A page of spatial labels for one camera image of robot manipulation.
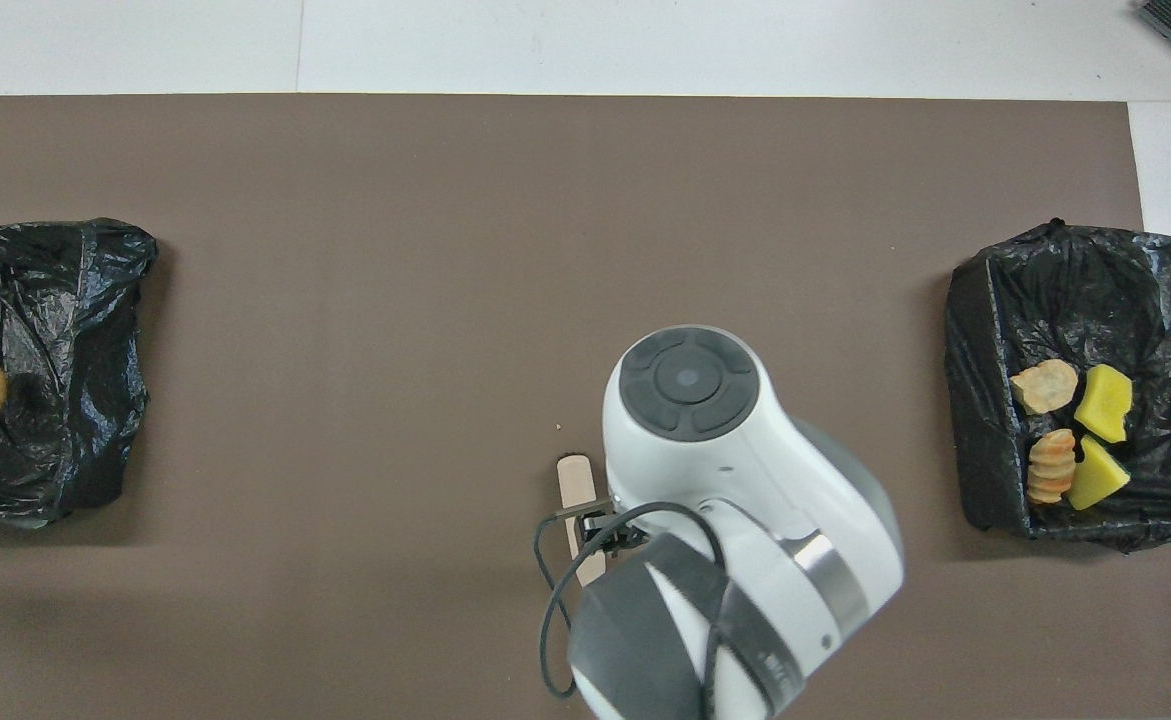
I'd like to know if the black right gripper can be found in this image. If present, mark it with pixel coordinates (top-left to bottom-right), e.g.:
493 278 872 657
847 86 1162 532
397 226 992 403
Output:
581 508 648 551

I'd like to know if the beige brush with black bristles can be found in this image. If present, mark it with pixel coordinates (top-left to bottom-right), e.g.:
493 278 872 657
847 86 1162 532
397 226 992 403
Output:
556 454 610 589

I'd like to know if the lumpy beige bread piece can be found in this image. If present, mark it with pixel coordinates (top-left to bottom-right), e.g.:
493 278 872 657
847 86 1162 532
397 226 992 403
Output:
1026 429 1078 506

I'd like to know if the wedge beige bread piece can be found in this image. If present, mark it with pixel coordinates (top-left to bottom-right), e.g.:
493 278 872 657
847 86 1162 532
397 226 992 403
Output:
1010 359 1081 416

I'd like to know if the notched yellow sponge piece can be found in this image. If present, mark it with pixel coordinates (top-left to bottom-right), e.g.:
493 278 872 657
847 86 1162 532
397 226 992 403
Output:
1066 435 1132 512

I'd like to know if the yellow sponge with green layer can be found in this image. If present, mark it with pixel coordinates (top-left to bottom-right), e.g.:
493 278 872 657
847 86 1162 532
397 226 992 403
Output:
1074 363 1135 445

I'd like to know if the black bag lined bin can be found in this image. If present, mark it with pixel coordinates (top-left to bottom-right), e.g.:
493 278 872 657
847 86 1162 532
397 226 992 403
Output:
0 218 159 529
945 220 1171 554

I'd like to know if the large brown table mat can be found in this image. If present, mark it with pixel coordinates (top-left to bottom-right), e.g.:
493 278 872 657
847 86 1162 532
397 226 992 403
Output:
0 94 1171 720

